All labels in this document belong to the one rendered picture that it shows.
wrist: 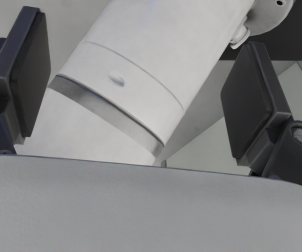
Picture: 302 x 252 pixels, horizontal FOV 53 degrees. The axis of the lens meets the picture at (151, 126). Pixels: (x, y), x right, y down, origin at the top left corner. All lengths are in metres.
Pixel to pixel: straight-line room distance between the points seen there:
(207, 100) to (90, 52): 1.67
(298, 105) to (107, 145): 1.52
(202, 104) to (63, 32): 0.91
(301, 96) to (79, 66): 1.54
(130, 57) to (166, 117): 0.06
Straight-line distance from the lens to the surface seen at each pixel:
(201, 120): 2.01
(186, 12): 0.26
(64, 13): 1.61
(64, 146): 0.23
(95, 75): 0.24
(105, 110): 0.23
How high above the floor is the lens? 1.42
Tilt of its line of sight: 45 degrees down
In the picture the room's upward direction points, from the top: 179 degrees clockwise
